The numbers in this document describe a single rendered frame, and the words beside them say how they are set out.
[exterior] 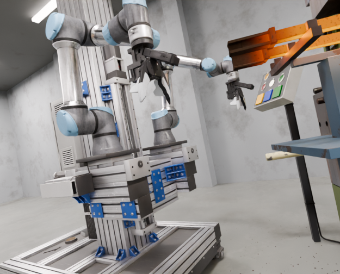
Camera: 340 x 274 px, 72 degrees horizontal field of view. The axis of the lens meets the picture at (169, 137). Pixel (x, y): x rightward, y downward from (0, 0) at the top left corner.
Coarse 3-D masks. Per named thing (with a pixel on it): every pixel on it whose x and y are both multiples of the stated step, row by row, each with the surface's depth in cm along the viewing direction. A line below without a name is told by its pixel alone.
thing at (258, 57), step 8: (320, 40) 62; (328, 40) 62; (336, 40) 61; (280, 48) 63; (312, 48) 64; (240, 56) 65; (248, 56) 65; (256, 56) 65; (264, 56) 63; (272, 56) 64; (280, 56) 66; (240, 64) 65; (248, 64) 64; (256, 64) 65
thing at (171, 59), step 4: (148, 48) 72; (144, 52) 72; (148, 52) 72; (152, 52) 71; (156, 52) 70; (160, 52) 69; (148, 56) 72; (152, 56) 71; (156, 56) 70; (160, 56) 69; (164, 56) 69; (168, 56) 68; (172, 56) 68; (176, 56) 69; (160, 60) 71; (164, 60) 69; (168, 60) 68; (172, 60) 68; (176, 60) 69; (168, 64) 70; (172, 64) 70; (176, 64) 70
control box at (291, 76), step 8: (280, 72) 154; (288, 72) 144; (296, 72) 144; (264, 80) 172; (288, 80) 143; (296, 80) 144; (264, 88) 167; (272, 88) 157; (288, 88) 142; (296, 88) 143; (280, 96) 143; (288, 96) 142; (264, 104) 160; (272, 104) 156; (280, 104) 152
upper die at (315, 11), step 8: (312, 0) 111; (320, 0) 103; (328, 0) 97; (336, 0) 99; (312, 8) 113; (320, 8) 105; (328, 8) 105; (336, 8) 106; (312, 16) 115; (320, 16) 112
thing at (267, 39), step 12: (300, 24) 52; (324, 24) 51; (336, 24) 51; (252, 36) 54; (264, 36) 54; (276, 36) 52; (288, 36) 52; (300, 36) 53; (228, 48) 56; (240, 48) 54; (252, 48) 54; (264, 48) 56
